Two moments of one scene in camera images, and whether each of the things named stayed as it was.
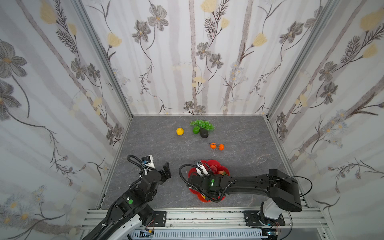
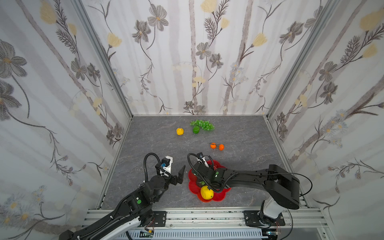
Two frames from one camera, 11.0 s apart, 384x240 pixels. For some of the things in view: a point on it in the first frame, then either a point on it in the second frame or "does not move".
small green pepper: x=196 y=129 does not move
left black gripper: x=165 y=171 → x=173 y=178
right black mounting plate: x=251 y=217 does not move
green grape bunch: x=203 y=124 does not move
